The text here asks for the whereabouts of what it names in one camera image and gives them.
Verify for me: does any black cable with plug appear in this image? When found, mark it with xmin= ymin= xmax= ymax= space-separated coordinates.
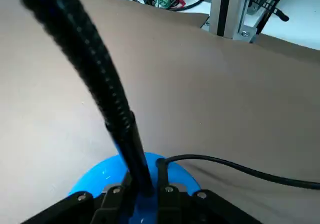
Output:
xmin=249 ymin=0 xmax=290 ymax=44

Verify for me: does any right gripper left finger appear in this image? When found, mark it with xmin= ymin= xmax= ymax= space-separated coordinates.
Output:
xmin=23 ymin=171 xmax=134 ymax=224

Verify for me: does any aluminium post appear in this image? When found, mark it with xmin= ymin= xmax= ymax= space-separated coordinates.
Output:
xmin=208 ymin=0 xmax=259 ymax=43

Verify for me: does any blue desk lamp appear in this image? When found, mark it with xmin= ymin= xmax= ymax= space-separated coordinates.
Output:
xmin=6 ymin=0 xmax=202 ymax=224

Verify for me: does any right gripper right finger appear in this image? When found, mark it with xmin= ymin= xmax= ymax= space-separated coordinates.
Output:
xmin=156 ymin=167 xmax=264 ymax=224

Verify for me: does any black lamp power cable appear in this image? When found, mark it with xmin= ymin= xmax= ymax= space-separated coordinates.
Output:
xmin=155 ymin=154 xmax=320 ymax=191

